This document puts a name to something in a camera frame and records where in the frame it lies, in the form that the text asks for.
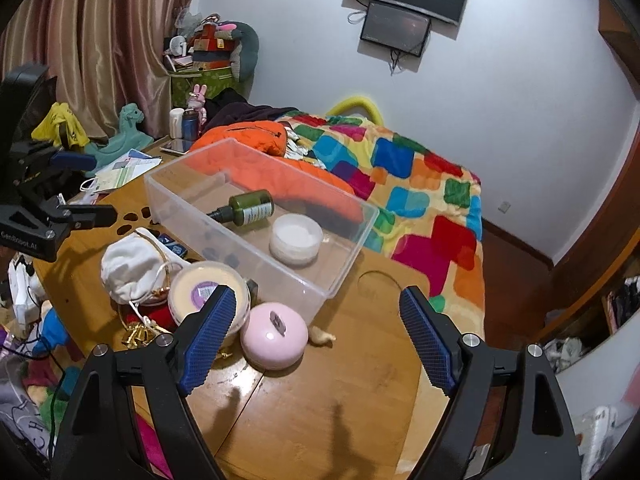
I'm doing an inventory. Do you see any white drawstring pouch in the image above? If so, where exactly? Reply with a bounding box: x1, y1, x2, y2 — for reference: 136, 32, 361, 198
100, 228, 190, 304

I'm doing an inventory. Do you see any pink bunny figure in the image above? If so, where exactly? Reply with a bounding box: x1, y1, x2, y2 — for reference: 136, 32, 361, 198
186, 84, 207, 126

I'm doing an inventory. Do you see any blue foil packet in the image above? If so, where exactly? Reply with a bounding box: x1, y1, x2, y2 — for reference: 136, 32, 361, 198
157, 233, 188, 258

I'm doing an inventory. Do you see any teal dinosaur plush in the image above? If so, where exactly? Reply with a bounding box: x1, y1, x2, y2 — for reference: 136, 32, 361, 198
84, 103, 154, 177

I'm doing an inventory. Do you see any pink round compact case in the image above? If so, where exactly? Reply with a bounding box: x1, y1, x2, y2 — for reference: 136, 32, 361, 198
240, 302, 308, 372

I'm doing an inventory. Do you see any green glass pump bottle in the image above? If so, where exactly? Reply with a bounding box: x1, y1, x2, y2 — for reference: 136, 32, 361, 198
208, 190, 274, 226

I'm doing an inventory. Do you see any green storage box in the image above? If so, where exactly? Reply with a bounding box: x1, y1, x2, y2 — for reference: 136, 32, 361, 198
169, 67, 242, 107

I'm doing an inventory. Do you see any wall mounted monitor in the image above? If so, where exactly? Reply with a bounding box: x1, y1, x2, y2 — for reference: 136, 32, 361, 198
360, 1, 432, 58

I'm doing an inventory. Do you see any white round cream jar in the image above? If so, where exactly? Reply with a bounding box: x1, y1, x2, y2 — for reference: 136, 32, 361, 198
269, 214, 323, 266

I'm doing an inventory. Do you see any dark purple clothing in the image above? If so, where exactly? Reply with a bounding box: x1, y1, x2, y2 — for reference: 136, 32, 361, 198
202, 88, 297, 133

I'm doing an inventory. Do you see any white cylinder bottle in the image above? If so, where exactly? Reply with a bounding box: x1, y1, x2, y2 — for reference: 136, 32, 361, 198
169, 107, 184, 139

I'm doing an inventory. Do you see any blue thermos bottle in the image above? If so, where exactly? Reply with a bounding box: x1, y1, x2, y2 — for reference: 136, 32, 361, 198
181, 110, 201, 142

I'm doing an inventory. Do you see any small beige figurine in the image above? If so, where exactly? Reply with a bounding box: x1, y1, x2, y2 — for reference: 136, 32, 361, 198
308, 325, 336, 347

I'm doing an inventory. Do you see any yellow cloth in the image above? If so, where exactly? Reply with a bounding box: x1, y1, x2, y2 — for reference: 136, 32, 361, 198
32, 102, 90, 148

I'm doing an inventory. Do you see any white sliding wardrobe door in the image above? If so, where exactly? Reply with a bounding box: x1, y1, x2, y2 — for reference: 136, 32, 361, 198
558, 314, 639, 479

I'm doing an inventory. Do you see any stack of papers and booklets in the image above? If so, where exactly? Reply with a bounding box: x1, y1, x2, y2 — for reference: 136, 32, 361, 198
80, 150, 162, 194

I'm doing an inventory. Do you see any pink curtain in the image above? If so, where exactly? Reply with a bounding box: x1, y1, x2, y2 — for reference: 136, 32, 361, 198
1, 0, 191, 141

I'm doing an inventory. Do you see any bamboo lap table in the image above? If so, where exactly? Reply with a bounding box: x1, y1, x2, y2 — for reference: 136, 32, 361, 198
34, 148, 452, 480

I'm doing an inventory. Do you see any colourful patchwork quilt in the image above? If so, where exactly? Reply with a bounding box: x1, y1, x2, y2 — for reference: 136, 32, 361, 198
279, 110, 485, 334

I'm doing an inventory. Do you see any red velvet pouch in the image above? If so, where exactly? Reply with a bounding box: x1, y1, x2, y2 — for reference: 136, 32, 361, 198
120, 304, 177, 332

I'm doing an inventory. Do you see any round cotton pad container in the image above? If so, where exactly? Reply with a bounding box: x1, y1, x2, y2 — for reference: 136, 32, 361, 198
168, 261, 250, 347

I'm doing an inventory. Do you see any orange puffer jacket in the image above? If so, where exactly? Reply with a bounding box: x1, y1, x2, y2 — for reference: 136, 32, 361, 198
188, 120, 362, 223

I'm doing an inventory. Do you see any tablet on desk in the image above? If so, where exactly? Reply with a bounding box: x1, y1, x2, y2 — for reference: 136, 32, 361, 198
160, 139, 194, 156

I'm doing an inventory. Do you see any clear plastic storage bin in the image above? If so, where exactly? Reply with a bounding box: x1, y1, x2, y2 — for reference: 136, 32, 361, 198
144, 139, 378, 323

